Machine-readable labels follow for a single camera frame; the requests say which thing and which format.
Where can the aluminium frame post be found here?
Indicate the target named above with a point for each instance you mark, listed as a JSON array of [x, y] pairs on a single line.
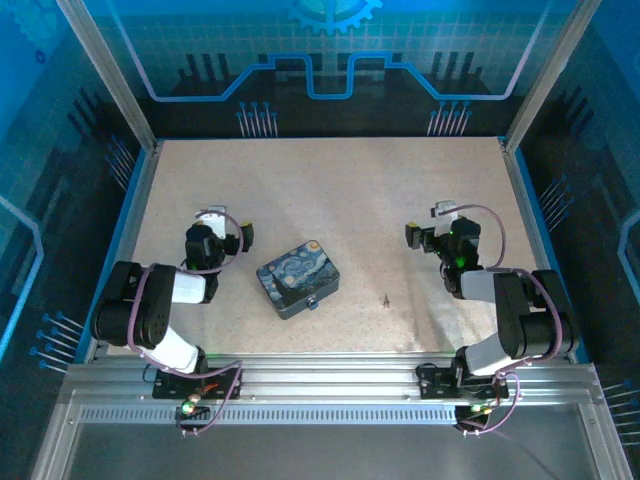
[[110, 75], [550, 75]]

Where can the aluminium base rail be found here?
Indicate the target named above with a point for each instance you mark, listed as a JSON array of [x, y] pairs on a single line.
[[325, 375]]

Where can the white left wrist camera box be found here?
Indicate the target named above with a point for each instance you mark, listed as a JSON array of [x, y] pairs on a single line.
[[217, 217]]

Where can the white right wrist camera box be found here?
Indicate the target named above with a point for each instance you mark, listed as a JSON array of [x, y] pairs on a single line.
[[445, 212]]

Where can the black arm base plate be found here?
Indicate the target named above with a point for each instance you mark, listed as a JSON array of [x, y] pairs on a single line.
[[170, 387], [435, 382]]

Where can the starry night print tin box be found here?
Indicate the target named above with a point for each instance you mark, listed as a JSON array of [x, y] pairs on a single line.
[[300, 275]]

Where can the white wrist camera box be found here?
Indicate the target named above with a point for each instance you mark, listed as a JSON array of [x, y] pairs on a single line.
[[217, 217], [445, 212]]

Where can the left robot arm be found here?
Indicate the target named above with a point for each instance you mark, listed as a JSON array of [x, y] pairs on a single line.
[[125, 310]]

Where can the aluminium side rail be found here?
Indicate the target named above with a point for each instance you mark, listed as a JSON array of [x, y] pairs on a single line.
[[149, 175]]

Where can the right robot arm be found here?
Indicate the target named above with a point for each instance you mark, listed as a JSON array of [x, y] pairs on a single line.
[[530, 310]]

